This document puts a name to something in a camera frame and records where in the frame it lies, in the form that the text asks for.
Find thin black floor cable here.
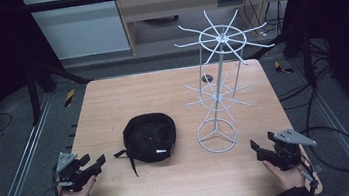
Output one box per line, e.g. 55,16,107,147
0,111,15,134

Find black cap with strap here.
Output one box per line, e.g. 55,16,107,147
109,110,183,181

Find grey cable plug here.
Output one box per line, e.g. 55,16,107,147
297,165,321,196

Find yellow black tape strip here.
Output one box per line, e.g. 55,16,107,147
62,88,78,108
273,58,295,77

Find aluminium floor rail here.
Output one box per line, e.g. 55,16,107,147
0,92,66,196
288,51,349,196

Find person's right hand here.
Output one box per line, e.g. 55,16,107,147
262,155,310,195

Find black table grommet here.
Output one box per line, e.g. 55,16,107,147
200,73,215,85

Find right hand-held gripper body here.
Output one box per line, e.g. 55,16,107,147
252,124,321,175

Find black metal stand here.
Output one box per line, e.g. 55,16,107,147
244,22,320,96
22,52,99,128

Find black hanging cables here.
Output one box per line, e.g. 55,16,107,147
240,0,288,41

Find white cabinet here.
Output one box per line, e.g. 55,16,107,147
20,0,133,65

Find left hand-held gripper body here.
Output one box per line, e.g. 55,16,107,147
49,148,99,196

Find black floor cables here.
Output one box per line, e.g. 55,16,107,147
271,37,343,133

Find white wire hanging rack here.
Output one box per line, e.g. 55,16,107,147
170,2,289,159

